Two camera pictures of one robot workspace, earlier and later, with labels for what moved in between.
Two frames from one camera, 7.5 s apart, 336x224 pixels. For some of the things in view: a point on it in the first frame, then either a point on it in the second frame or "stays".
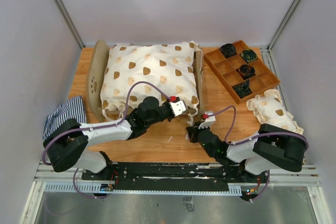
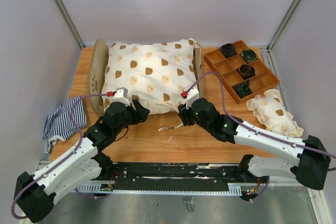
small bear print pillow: x=269 y=108 stays
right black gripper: x=192 y=131 -> x=184 y=113
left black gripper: x=167 y=103 -> x=142 y=113
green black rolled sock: x=249 y=55 stays
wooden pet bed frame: x=94 y=76 stays
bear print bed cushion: x=162 y=70 stays
